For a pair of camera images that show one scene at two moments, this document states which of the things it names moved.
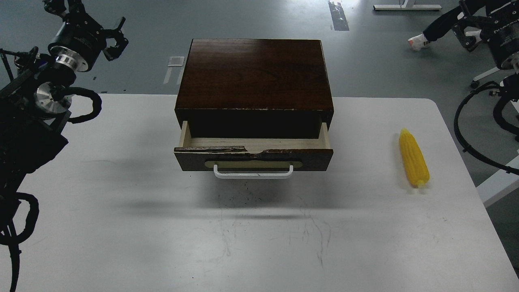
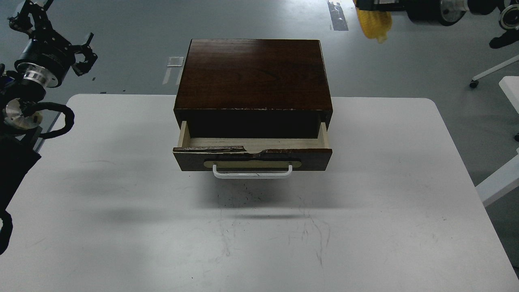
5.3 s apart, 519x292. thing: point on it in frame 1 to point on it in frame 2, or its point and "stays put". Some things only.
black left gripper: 79,40 to 48,57
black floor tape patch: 338,17 stays put
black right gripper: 500,30 to 396,5
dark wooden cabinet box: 250,88 stays put
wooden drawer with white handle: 251,157 stays put
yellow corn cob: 414,161 to 376,24
